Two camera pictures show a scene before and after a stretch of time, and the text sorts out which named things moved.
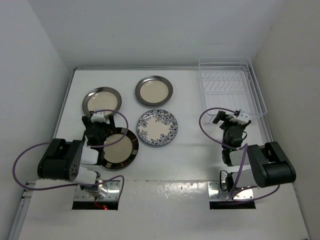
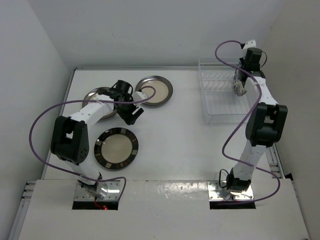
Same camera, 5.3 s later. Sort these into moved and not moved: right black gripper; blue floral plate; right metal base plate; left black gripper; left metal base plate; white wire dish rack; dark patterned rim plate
Moved: left black gripper; right black gripper; blue floral plate
Not moved: white wire dish rack; left metal base plate; dark patterned rim plate; right metal base plate
